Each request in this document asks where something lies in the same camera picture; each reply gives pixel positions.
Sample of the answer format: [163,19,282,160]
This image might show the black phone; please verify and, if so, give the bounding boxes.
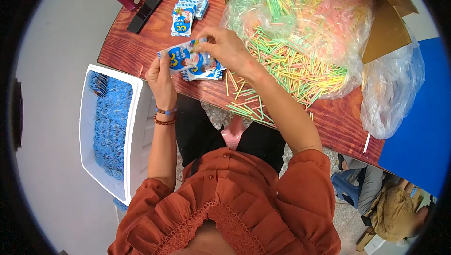
[127,0,163,34]

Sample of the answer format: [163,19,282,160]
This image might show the person's left hand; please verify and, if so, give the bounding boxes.
[145,52,178,108]

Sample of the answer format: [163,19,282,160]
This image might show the clear bag of colourful straws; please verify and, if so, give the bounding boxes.
[220,0,374,99]

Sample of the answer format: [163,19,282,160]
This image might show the heap of blue packets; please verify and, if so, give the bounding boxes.
[88,71,134,181]

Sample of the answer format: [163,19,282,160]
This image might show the person's right hand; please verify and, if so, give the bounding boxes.
[194,27,262,84]

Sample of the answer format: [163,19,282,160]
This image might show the blue white flat packet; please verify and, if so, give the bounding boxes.
[171,6,196,37]
[173,0,209,20]

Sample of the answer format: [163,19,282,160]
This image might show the empty clear plastic bag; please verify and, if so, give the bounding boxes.
[360,37,425,140]

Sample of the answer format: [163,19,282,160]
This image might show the person's body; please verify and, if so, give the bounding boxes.
[107,147,342,255]

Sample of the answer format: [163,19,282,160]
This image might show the brown cardboard box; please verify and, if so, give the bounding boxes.
[224,0,419,65]

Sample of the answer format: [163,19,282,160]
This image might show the small cardboard carton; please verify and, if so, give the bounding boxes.
[355,226,387,254]

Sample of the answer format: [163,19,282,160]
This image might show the person's legs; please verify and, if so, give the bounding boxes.
[175,93,287,175]

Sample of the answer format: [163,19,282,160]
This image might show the blue board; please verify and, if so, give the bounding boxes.
[378,37,449,199]

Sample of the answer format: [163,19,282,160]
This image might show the pile of colourful straws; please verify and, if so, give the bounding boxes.
[225,26,349,128]

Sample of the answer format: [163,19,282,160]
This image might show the white foam box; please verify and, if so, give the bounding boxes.
[79,64,156,207]

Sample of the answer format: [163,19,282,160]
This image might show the pink stool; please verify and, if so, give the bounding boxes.
[220,115,248,151]

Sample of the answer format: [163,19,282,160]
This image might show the small stack of blue packets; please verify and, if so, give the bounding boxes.
[181,58,227,81]

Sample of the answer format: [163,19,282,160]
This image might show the blue white snack packet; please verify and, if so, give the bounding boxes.
[157,38,208,74]

